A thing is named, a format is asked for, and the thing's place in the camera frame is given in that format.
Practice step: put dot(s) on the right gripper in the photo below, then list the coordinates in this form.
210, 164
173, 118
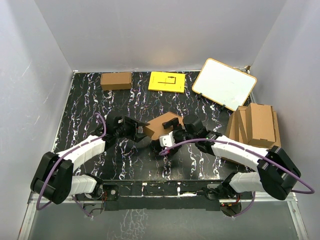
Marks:
173, 122

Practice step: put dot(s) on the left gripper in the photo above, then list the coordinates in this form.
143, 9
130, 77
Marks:
133, 125

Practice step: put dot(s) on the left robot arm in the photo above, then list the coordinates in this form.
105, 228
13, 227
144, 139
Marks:
54, 178

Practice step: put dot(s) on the folded brown cardboard box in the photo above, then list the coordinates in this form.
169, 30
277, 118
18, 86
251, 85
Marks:
116, 81

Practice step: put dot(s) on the yellow book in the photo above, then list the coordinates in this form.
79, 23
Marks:
167, 82

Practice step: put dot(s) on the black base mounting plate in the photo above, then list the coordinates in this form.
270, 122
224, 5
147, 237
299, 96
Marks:
118, 195

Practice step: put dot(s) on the stack of flat cardboard boxes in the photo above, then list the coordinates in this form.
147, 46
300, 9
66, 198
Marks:
255, 125

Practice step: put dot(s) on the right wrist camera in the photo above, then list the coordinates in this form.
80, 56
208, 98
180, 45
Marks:
167, 140

